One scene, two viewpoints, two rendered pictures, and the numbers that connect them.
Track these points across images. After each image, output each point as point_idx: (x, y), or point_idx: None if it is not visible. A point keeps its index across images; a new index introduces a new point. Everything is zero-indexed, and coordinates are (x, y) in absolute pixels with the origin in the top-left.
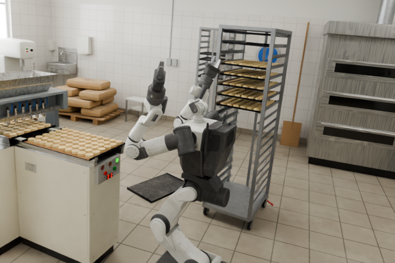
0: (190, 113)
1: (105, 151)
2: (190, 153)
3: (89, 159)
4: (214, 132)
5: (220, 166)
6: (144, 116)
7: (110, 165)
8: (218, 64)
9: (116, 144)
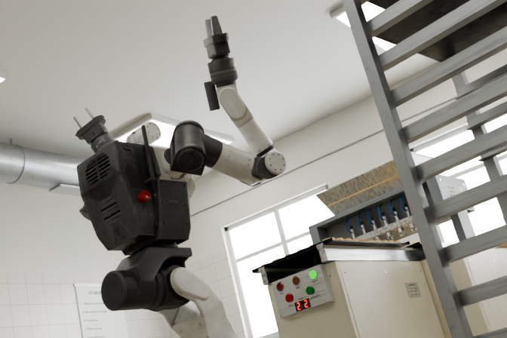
0: (247, 141)
1: (281, 258)
2: (81, 213)
3: (251, 270)
4: (93, 170)
5: (109, 227)
6: None
7: (296, 284)
8: (211, 26)
9: (311, 245)
